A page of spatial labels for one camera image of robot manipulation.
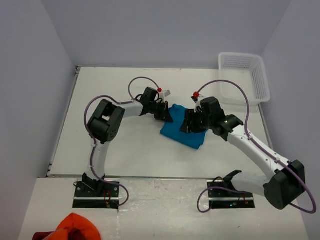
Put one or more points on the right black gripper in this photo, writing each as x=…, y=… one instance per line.
x=191, y=116

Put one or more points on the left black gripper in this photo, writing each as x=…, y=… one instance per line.
x=163, y=115

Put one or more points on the blue t shirt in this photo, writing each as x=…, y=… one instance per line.
x=172, y=131

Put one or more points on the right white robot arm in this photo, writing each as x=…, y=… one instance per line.
x=282, y=181

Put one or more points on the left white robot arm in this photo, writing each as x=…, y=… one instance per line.
x=104, y=124

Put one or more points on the white plastic basket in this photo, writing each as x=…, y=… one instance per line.
x=247, y=71

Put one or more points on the orange t shirt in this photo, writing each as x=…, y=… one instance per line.
x=76, y=227

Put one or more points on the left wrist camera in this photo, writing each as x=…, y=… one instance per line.
x=163, y=93

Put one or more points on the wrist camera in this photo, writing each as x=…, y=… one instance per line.
x=163, y=93
x=197, y=98

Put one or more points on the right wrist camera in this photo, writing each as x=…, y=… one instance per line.
x=197, y=98

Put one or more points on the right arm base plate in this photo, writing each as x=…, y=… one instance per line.
x=221, y=199

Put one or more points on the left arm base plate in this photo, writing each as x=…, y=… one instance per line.
x=86, y=198

